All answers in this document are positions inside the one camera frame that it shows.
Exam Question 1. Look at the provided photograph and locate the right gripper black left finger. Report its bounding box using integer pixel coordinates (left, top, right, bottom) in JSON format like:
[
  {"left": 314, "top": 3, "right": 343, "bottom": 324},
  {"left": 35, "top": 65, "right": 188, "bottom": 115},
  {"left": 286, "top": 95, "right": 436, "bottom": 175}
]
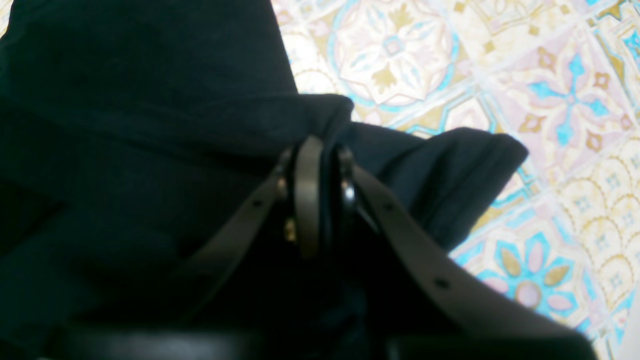
[{"left": 46, "top": 136, "right": 323, "bottom": 360}]

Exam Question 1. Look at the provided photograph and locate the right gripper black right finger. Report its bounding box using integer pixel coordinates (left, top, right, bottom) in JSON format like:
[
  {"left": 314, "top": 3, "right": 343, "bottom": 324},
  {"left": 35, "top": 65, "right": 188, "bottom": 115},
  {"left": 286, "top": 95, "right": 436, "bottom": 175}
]
[{"left": 334, "top": 145, "right": 595, "bottom": 360}]

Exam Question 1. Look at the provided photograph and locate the dark navy T-shirt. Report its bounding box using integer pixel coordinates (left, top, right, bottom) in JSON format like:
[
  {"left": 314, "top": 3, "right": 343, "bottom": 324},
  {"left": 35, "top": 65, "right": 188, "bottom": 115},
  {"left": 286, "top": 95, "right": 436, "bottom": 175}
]
[{"left": 1, "top": 0, "right": 528, "bottom": 360}]

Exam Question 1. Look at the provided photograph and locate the patterned tablecloth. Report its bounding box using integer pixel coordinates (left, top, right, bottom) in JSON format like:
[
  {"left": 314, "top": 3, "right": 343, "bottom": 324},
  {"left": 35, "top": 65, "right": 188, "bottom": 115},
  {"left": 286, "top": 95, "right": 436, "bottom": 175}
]
[{"left": 270, "top": 0, "right": 640, "bottom": 360}]

